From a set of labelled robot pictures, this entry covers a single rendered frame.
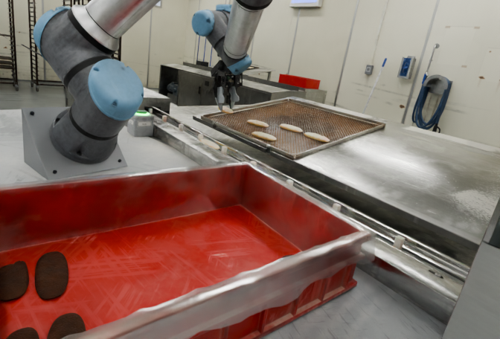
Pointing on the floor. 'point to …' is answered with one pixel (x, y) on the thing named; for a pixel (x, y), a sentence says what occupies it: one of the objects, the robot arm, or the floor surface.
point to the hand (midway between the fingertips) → (225, 105)
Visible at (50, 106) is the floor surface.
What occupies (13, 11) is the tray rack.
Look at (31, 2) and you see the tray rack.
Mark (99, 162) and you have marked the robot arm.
